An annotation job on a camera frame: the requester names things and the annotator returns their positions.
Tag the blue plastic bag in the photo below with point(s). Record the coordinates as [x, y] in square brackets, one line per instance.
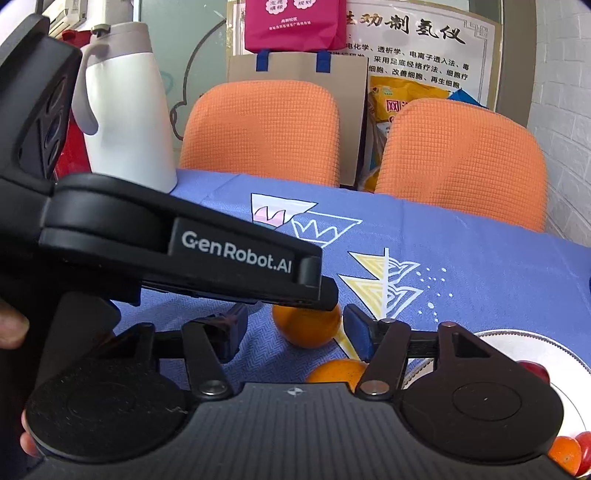
[464, 99]

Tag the yellow snack bag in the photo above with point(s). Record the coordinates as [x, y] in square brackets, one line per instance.
[383, 101]

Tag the orange mandarin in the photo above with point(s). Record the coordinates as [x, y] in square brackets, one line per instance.
[565, 456]
[337, 374]
[304, 330]

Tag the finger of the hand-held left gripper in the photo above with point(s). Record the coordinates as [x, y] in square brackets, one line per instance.
[277, 295]

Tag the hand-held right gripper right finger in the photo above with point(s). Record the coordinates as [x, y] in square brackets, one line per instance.
[358, 332]

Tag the white thermos jug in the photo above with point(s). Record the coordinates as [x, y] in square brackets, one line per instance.
[129, 129]

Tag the white plate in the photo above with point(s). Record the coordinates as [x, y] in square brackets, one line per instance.
[568, 401]

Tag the red thermos jug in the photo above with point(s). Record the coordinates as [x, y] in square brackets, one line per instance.
[74, 157]

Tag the person's left hand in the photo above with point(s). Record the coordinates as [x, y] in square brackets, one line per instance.
[11, 327]

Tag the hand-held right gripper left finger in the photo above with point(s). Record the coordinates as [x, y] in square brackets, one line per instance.
[238, 330]

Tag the bright red apple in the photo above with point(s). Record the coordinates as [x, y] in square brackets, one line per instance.
[584, 443]

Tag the magenta fabric bag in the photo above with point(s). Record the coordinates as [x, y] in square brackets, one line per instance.
[295, 23]

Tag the dark red apple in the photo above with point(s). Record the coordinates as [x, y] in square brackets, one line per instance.
[535, 370]

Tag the orange chair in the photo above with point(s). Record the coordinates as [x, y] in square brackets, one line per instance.
[263, 134]
[461, 161]

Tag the blue printed tablecloth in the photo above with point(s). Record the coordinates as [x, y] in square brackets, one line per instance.
[461, 277]

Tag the wall poster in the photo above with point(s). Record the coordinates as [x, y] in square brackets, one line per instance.
[415, 46]

